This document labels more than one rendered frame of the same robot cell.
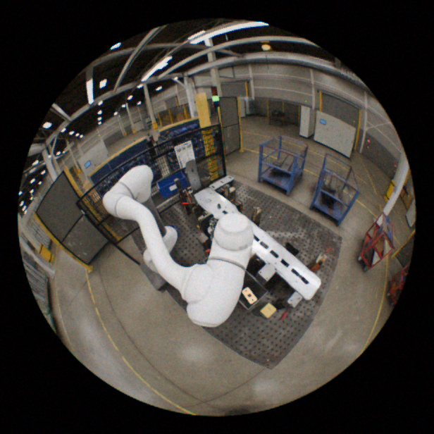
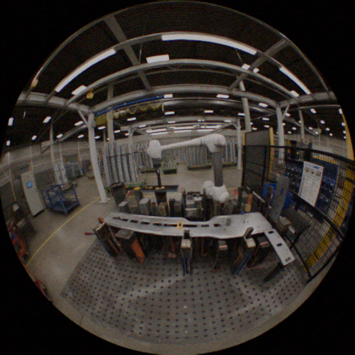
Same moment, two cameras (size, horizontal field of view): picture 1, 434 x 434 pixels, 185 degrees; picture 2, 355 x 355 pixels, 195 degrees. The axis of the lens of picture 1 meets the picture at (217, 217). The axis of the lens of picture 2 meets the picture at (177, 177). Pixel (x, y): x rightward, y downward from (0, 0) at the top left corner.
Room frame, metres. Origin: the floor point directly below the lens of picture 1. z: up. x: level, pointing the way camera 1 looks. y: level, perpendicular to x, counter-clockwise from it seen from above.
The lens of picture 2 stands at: (0.93, -0.63, 1.51)
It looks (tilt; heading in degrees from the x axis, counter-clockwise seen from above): 15 degrees down; 130
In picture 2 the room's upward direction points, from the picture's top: 5 degrees counter-clockwise
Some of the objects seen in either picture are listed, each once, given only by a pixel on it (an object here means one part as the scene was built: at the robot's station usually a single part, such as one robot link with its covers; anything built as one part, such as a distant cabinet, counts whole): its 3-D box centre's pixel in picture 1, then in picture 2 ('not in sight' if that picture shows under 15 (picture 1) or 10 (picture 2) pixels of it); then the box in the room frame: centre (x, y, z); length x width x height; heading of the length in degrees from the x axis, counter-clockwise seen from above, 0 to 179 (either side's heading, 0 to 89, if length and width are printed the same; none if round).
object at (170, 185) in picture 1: (172, 184); (276, 195); (1.24, 0.41, 1.10); 0.30 x 0.17 x 0.13; 111
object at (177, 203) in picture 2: not in sight; (180, 219); (0.42, -0.05, 0.89); 0.13 x 0.11 x 0.38; 120
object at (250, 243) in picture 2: (232, 202); (241, 257); (1.01, -0.18, 0.87); 0.12 x 0.09 x 0.35; 120
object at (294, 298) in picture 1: (284, 302); (128, 218); (-0.04, -0.36, 0.88); 0.11 x 0.10 x 0.36; 120
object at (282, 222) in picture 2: (207, 191); (275, 238); (1.26, 0.05, 0.88); 0.08 x 0.08 x 0.36; 30
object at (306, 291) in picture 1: (249, 232); (177, 226); (0.54, -0.22, 1.00); 1.38 x 0.22 x 0.02; 30
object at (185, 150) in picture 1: (184, 154); (310, 182); (1.48, 0.22, 1.30); 0.23 x 0.02 x 0.31; 120
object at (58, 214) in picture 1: (74, 227); (256, 165); (1.13, 2.66, 1.00); 1.34 x 0.14 x 2.00; 129
